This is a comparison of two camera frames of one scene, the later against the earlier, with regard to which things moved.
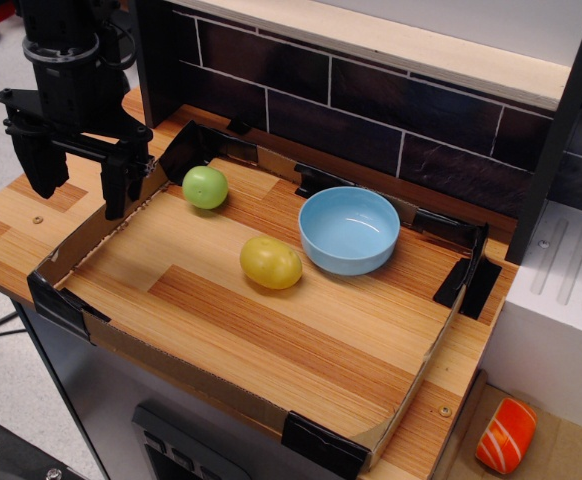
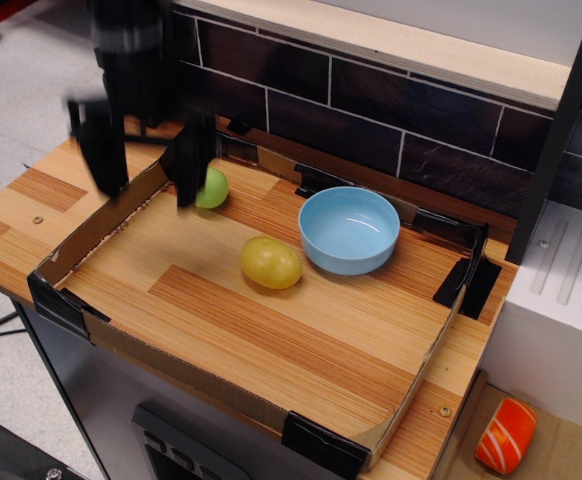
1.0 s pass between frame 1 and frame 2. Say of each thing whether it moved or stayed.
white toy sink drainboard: stayed
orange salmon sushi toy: stayed
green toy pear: stayed
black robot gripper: moved
